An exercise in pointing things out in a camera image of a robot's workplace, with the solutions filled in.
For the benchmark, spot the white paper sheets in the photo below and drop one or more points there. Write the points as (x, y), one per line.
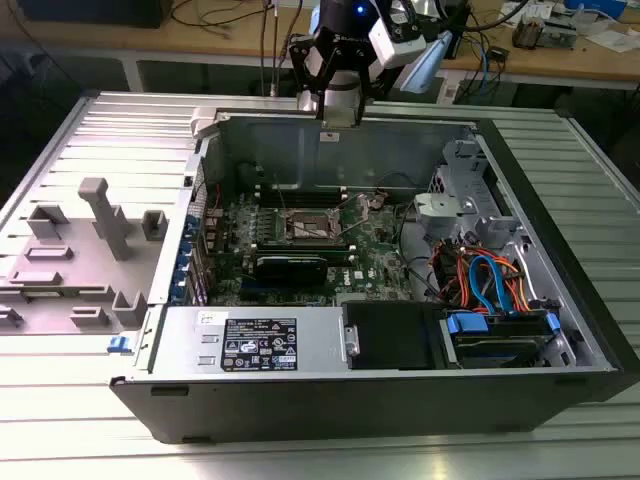
(612, 40)

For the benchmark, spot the white printed card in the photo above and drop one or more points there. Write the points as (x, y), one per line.
(520, 14)

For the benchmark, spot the blue card retention clip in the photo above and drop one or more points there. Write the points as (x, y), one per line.
(186, 247)
(179, 291)
(190, 226)
(183, 266)

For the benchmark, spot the silver power supply unit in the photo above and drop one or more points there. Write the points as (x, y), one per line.
(180, 345)

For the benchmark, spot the green motherboard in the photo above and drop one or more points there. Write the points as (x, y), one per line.
(370, 250)

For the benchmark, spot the silver metal disk bay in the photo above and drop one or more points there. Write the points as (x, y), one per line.
(440, 207)

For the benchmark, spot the green RAM stick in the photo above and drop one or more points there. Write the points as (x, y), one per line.
(340, 256)

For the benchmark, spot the green circuit device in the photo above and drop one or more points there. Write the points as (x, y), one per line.
(560, 35)

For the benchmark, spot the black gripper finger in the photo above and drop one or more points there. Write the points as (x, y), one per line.
(372, 80)
(307, 60)

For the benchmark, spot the wooden desk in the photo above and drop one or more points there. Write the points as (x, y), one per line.
(550, 65)

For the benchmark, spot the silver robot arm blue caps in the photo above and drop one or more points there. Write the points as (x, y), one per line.
(425, 65)

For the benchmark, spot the black open PC case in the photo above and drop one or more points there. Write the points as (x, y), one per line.
(300, 405)

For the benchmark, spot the black box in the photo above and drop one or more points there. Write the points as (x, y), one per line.
(95, 12)

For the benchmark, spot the small black adapter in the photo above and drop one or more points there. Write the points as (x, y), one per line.
(498, 54)

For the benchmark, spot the coin cell battery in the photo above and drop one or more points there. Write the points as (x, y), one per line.
(379, 200)

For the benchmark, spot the grey parts rack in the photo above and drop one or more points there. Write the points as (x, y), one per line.
(75, 280)

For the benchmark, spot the black RAM slot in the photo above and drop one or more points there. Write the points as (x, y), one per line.
(300, 200)
(295, 190)

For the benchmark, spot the copper coil component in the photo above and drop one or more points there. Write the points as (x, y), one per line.
(527, 32)

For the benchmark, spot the black plastic disk bay cover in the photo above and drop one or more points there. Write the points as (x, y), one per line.
(390, 335)

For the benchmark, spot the black graphics card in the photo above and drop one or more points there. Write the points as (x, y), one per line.
(290, 272)

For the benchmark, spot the hard disk in blue carrier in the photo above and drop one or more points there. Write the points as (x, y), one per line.
(500, 345)

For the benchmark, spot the black upright device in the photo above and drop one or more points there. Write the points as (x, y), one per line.
(460, 35)

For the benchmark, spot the CPU socket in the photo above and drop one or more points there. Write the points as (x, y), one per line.
(307, 227)

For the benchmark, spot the blue plastic box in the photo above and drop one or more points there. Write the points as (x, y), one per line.
(600, 5)

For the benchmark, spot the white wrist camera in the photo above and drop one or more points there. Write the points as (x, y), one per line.
(395, 47)

